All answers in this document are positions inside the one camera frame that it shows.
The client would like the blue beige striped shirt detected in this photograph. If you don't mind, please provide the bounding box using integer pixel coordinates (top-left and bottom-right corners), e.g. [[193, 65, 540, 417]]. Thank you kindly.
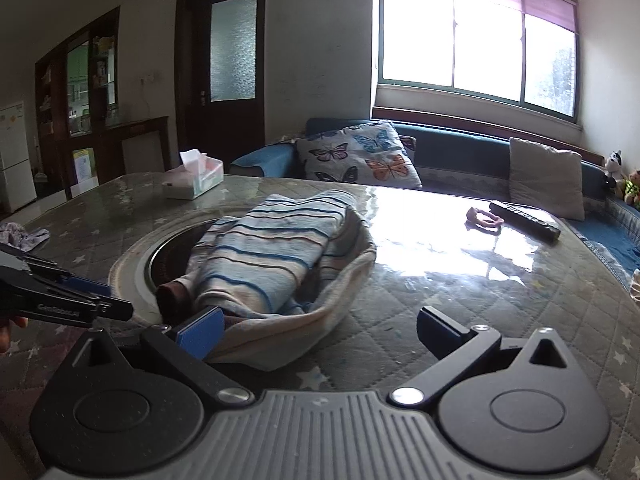
[[186, 189, 377, 372]]

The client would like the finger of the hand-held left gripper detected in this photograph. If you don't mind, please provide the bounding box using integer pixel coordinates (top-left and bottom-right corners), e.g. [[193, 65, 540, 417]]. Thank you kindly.
[[0, 243, 112, 298], [0, 280, 135, 332]]

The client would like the black white plush toy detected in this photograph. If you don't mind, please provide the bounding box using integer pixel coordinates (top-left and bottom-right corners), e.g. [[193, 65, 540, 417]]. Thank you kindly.
[[602, 149, 626, 184]]

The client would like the white box with green label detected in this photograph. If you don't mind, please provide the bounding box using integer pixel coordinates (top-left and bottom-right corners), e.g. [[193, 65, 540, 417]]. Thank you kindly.
[[69, 147, 97, 197]]

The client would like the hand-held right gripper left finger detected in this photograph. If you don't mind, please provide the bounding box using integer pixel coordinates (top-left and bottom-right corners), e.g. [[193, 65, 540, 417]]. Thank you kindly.
[[65, 306, 256, 406]]

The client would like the blue white patterned cloth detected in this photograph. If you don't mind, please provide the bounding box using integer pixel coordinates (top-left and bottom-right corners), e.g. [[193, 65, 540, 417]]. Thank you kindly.
[[0, 222, 51, 252]]

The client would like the black remote control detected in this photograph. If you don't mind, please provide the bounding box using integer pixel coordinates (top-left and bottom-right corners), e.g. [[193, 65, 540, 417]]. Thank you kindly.
[[488, 200, 562, 245]]

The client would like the pink hair tie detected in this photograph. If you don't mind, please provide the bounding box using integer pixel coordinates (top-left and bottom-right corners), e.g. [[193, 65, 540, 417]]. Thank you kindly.
[[463, 205, 504, 235]]

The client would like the butterfly print pillow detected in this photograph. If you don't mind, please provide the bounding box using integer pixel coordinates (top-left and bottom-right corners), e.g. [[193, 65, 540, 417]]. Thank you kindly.
[[296, 120, 423, 189]]

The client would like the green yellow plush toy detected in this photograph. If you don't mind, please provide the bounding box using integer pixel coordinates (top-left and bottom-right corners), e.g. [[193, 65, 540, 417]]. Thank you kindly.
[[616, 169, 640, 207]]

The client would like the dark red cloth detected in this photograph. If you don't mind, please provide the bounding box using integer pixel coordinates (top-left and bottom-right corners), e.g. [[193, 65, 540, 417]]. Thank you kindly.
[[156, 281, 202, 325]]

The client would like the dark door with frosted glass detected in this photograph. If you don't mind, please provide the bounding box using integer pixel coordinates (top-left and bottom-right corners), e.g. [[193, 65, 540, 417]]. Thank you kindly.
[[175, 0, 269, 165]]

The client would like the round table heater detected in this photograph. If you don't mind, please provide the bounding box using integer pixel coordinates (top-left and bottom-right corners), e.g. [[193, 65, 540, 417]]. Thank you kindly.
[[107, 215, 242, 332]]

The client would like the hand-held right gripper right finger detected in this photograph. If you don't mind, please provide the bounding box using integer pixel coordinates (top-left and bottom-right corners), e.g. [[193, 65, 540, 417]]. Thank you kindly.
[[390, 306, 581, 408]]

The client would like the blue sofa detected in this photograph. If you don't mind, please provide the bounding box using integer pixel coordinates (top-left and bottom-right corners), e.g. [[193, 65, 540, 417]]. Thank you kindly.
[[229, 117, 640, 283]]

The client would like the plain grey pillow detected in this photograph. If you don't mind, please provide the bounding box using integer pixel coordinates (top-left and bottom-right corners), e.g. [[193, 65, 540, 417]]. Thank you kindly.
[[507, 137, 586, 222]]

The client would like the person's left hand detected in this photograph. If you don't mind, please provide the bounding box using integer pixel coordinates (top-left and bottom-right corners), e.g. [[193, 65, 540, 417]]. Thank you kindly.
[[0, 316, 27, 354]]

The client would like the white refrigerator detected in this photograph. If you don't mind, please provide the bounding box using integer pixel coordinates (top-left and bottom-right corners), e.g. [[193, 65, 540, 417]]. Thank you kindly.
[[0, 101, 38, 214]]

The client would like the dark wooden display cabinet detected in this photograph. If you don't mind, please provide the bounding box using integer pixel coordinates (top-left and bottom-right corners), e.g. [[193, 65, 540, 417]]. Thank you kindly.
[[34, 6, 171, 202]]

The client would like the large window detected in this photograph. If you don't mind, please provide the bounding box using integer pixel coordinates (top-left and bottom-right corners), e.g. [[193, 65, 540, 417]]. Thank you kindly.
[[376, 0, 582, 124]]

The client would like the pink white tissue box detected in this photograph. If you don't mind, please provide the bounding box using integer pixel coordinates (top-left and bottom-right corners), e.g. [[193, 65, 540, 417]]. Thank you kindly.
[[162, 149, 224, 200]]

